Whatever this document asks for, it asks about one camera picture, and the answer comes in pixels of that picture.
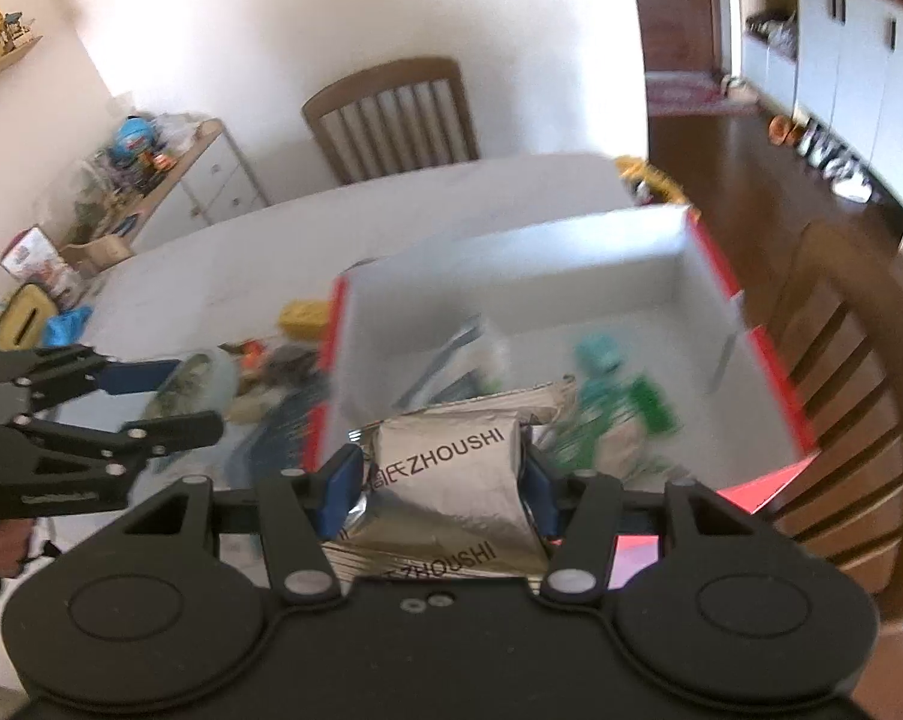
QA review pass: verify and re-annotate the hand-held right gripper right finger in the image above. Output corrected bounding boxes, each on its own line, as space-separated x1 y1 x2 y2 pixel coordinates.
521 456 756 607

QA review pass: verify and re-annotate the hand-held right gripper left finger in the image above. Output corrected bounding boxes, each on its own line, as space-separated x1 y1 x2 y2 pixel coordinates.
117 444 367 607

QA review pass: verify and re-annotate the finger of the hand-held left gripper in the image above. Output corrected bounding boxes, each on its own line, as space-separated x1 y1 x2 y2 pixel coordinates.
0 345 181 415
0 411 225 482

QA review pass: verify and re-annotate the grey green plastic packet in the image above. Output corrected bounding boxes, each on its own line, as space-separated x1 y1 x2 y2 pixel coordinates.
147 351 240 421

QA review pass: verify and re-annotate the silver foil snack packet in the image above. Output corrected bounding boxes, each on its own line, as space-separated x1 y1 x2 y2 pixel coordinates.
322 382 580 580

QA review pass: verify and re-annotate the teal small case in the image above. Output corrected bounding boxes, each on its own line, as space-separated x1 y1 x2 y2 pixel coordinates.
575 332 634 385

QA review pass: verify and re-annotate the red cardboard box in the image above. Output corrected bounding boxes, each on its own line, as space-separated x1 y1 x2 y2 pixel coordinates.
308 204 823 563

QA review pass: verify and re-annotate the person's left hand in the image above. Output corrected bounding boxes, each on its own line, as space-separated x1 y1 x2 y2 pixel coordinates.
0 519 36 580

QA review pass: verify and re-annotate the blue cloth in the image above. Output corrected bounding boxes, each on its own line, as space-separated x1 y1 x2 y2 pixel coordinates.
44 306 94 347

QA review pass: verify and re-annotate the yellow tissue box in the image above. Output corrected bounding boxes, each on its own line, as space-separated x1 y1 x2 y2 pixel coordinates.
0 283 62 350

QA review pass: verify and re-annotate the red white snack bag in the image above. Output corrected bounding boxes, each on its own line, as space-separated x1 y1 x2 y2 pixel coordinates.
0 226 74 293

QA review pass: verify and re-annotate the yellow sponge block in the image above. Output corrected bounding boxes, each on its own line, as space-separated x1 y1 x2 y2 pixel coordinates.
277 298 334 340

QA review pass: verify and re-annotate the white wooden sideboard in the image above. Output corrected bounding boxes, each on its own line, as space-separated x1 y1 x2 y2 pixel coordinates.
61 118 269 252

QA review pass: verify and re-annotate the blue snack bag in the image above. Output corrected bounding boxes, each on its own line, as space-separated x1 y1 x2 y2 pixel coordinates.
112 116 160 166

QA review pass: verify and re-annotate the wooden dining chair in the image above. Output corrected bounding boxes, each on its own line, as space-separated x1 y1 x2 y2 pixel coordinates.
751 221 903 631
302 58 481 185

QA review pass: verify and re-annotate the yellow toy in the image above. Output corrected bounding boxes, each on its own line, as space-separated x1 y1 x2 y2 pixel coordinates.
614 155 691 209

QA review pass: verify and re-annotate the patterned door rug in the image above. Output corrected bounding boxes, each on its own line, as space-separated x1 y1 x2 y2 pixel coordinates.
646 71 731 118

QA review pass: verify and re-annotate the row of shoes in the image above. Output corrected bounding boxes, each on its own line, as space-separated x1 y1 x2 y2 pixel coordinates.
800 120 884 203

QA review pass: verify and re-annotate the white low shoe bench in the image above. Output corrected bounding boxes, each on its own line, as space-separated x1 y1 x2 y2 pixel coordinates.
740 34 802 110

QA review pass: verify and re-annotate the brown entrance door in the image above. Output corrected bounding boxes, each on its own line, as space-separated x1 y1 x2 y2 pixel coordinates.
631 0 724 76

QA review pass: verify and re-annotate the plastic bag on bench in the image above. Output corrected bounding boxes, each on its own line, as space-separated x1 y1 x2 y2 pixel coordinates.
747 11 797 53

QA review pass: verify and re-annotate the white base cupboard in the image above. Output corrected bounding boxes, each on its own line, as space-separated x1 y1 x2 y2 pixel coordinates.
792 0 903 215

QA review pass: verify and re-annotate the wooden wall shelf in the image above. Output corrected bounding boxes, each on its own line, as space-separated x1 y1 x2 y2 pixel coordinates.
0 35 44 95

